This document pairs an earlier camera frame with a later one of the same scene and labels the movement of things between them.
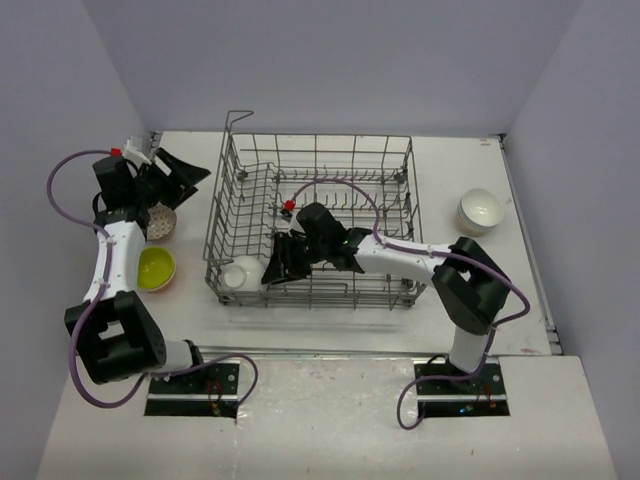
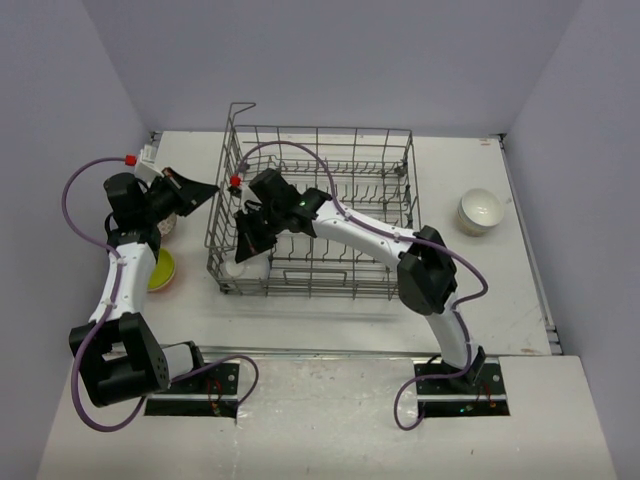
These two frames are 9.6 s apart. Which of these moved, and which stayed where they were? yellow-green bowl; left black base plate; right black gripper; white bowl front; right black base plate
Moved: right black gripper; white bowl front
Stayed: right black base plate; yellow-green bowl; left black base plate
